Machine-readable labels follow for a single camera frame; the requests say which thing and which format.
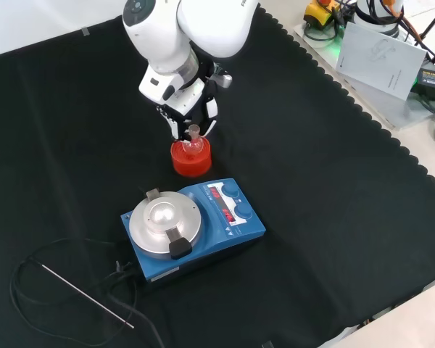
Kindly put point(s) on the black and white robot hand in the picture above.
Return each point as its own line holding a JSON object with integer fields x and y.
{"x": 188, "y": 105}

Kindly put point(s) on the clear tape piece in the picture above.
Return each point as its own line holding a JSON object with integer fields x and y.
{"x": 85, "y": 32}
{"x": 268, "y": 344}

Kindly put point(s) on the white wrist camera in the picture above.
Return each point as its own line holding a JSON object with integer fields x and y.
{"x": 154, "y": 85}

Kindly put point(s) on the black bench cloth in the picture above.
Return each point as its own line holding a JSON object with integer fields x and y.
{"x": 293, "y": 163}

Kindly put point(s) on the clear glass round-bottom flask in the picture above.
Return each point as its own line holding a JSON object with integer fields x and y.
{"x": 195, "y": 146}

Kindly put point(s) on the white paper booklet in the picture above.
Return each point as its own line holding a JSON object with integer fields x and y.
{"x": 380, "y": 61}

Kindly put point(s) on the yellow stop button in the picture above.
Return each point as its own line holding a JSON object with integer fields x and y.
{"x": 317, "y": 16}

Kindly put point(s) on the orange-red round flask stand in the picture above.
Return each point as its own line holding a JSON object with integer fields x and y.
{"x": 190, "y": 166}

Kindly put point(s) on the blue heater with steel plate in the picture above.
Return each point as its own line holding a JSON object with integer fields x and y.
{"x": 217, "y": 246}

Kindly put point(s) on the black tripod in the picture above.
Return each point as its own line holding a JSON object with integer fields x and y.
{"x": 433, "y": 20}

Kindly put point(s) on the thin steel probe rod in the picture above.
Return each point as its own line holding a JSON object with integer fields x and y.
{"x": 87, "y": 296}

